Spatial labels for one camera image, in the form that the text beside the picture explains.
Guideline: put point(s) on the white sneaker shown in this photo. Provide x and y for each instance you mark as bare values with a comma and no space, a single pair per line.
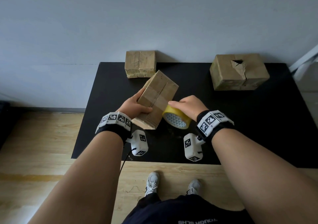
152,184
194,187

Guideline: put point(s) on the small cardboard box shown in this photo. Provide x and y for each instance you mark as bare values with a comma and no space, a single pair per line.
139,62

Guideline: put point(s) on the person's right forearm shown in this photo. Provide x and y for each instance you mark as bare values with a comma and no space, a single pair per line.
268,179

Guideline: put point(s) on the tall cardboard box square hole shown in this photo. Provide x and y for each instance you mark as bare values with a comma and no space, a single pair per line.
159,92

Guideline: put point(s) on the black marker wristband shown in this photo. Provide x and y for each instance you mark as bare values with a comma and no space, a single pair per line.
114,125
213,124

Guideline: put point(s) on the thin black thread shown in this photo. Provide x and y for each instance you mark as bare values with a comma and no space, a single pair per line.
133,189

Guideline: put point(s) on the white right sneaker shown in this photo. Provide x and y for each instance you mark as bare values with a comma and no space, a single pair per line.
194,187

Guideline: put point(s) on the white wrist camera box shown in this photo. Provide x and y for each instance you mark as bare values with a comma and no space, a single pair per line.
139,144
192,148

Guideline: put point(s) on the yellow tape roll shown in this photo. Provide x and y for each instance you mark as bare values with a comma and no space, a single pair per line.
176,118

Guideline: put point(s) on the black shorts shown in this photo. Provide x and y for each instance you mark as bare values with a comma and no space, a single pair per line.
186,211

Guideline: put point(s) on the wide cardboard box torn flap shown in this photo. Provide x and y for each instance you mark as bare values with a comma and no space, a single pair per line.
253,74

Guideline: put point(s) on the black bag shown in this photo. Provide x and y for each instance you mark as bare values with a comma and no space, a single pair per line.
3,124

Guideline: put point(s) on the person's right hand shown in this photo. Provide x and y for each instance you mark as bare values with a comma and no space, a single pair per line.
192,107

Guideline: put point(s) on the person's left forearm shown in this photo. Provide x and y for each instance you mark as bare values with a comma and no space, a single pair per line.
84,181

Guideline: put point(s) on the white left sneaker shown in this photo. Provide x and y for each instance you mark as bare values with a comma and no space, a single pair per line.
152,184

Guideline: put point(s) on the white metal shelf frame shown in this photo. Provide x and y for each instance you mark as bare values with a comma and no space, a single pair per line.
305,62

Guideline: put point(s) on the person's left hand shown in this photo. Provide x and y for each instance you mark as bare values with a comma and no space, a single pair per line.
133,107

